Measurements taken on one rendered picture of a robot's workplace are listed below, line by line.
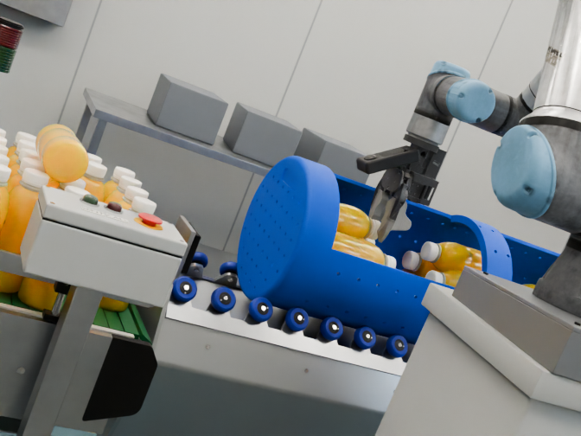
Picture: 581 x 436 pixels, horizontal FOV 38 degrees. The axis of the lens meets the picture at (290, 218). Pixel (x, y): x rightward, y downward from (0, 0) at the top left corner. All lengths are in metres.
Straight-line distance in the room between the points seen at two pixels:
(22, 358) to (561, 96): 0.87
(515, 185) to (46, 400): 0.72
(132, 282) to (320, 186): 0.46
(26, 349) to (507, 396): 0.70
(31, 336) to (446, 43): 4.30
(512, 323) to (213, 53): 3.82
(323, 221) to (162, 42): 3.40
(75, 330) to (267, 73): 3.81
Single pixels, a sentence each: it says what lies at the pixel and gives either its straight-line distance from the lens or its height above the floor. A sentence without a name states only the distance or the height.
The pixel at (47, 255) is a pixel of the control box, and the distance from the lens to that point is 1.16.
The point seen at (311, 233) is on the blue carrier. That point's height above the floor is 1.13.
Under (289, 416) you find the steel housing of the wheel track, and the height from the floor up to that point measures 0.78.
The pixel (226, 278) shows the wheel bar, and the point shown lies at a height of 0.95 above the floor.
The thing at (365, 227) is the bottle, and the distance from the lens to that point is 1.62.
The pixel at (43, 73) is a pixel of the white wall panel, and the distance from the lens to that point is 4.76.
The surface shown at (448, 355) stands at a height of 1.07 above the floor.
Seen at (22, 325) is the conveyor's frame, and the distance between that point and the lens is 1.32.
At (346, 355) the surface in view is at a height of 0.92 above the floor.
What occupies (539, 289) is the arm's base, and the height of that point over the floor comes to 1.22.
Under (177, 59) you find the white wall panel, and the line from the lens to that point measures 4.82.
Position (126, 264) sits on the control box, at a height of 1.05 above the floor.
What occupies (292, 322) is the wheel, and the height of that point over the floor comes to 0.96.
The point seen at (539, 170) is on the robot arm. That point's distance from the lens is 1.17.
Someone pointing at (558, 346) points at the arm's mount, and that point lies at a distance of 1.12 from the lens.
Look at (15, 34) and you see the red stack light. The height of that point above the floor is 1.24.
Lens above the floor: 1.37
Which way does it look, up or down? 9 degrees down
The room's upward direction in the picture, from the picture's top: 22 degrees clockwise
